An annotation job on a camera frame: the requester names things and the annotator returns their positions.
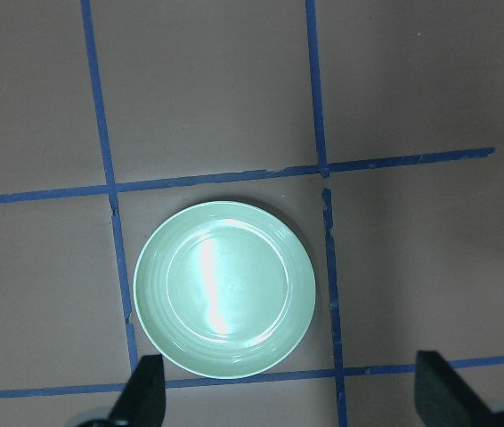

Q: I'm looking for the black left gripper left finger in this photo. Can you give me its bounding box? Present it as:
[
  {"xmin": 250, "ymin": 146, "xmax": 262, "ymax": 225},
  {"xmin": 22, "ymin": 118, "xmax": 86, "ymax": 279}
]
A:
[{"xmin": 108, "ymin": 355, "xmax": 166, "ymax": 427}]

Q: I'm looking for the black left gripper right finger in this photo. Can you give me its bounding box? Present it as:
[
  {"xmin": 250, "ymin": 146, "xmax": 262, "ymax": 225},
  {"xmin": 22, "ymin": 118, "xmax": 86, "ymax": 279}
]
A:
[{"xmin": 414, "ymin": 350, "xmax": 493, "ymax": 426}]

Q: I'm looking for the green plate far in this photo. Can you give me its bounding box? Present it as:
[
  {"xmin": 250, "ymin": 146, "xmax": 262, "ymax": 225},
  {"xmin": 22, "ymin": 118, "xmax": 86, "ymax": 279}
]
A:
[{"xmin": 133, "ymin": 201, "xmax": 316, "ymax": 379}]

